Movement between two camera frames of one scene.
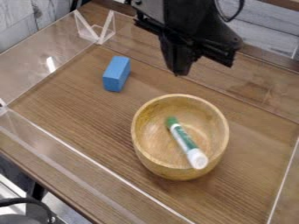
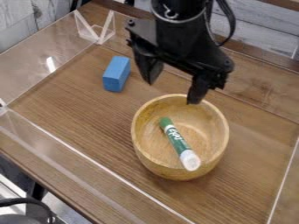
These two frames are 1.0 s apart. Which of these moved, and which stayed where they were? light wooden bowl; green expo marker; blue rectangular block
Moved: green expo marker
Stayed: light wooden bowl; blue rectangular block
